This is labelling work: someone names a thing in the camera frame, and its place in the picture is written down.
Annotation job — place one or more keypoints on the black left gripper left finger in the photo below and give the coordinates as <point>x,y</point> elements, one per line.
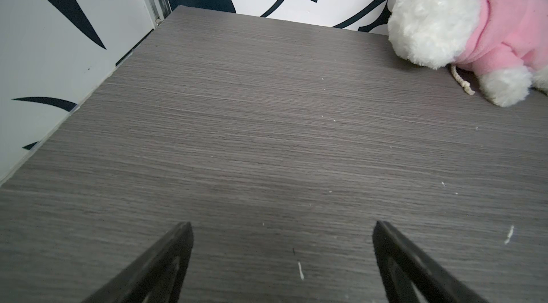
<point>155,276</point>

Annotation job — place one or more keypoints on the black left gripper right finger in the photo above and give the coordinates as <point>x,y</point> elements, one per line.
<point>405,269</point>

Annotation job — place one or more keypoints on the white plush toy pink shirt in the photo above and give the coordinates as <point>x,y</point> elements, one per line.
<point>502,42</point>

